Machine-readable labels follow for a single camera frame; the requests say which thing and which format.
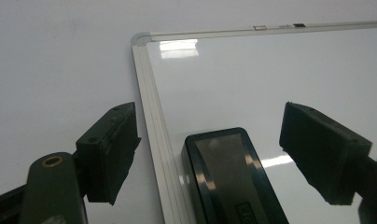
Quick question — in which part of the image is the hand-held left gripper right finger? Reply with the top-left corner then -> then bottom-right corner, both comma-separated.
278,101 -> 374,206

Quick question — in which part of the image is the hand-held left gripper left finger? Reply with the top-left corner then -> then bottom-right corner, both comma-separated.
75,101 -> 142,206

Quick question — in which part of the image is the black whiteboard eraser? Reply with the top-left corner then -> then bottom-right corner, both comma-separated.
180,126 -> 290,224

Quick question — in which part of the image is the silver-framed whiteboard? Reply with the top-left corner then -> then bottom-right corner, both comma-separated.
130,20 -> 377,224

